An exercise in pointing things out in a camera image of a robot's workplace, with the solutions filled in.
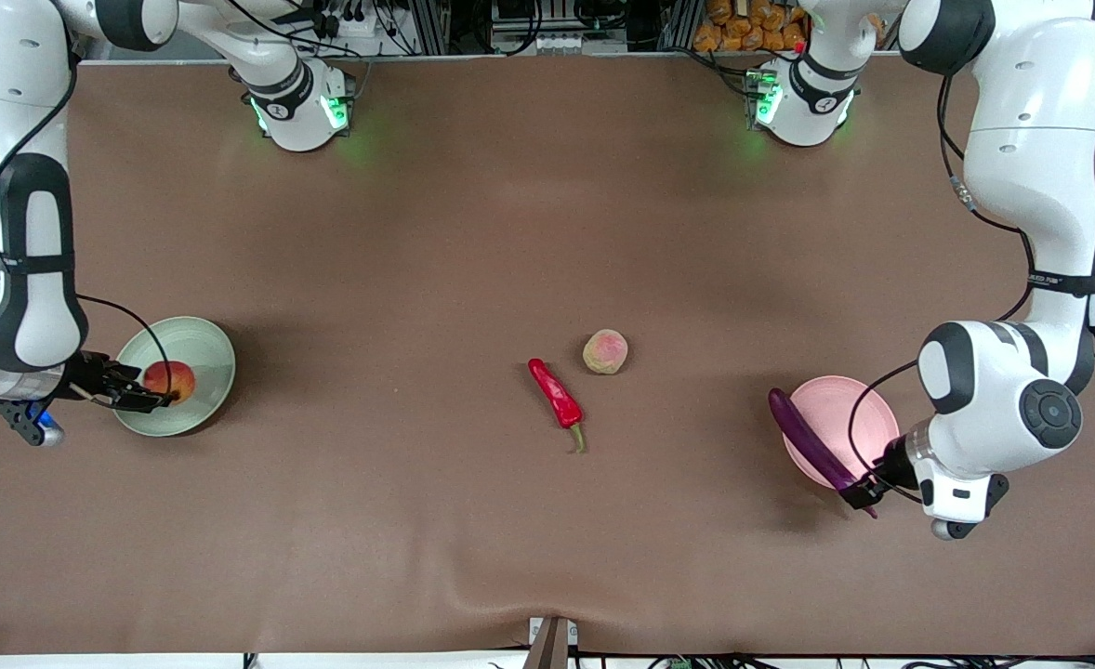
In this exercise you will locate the table cover cloth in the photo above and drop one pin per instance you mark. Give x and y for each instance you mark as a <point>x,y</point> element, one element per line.
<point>547,232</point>

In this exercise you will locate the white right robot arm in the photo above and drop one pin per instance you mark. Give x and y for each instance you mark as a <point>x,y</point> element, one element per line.
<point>27,232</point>

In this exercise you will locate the pink round plate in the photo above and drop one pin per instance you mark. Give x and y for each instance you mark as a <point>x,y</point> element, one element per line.
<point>836,413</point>

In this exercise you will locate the green pink peach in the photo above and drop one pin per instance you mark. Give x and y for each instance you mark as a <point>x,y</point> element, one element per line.
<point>605,351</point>

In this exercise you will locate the red pomegranate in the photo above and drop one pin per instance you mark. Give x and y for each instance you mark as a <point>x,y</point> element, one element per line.
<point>176,381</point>

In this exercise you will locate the red chili pepper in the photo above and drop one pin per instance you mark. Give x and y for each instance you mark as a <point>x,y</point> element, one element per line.
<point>555,398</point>

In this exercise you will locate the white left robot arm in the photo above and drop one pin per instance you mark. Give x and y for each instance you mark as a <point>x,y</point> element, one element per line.
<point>1031,139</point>

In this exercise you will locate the metal table edge bracket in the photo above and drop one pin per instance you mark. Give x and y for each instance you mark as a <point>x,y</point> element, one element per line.
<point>552,643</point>

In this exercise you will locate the long purple eggplant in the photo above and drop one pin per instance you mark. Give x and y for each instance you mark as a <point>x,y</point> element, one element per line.
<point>803,432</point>

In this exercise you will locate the orange packaged snacks pile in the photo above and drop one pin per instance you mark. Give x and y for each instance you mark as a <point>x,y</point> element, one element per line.
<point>747,26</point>

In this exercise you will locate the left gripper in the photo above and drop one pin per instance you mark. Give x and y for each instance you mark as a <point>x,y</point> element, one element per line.
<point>890,466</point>

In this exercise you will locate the pale green round plate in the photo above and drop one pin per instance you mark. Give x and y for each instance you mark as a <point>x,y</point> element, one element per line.
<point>199,348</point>

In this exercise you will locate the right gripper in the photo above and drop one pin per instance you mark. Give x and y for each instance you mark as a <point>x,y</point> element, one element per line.
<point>88,375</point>

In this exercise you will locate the white power strip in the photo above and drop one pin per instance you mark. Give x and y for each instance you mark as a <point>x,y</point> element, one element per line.
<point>348,20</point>

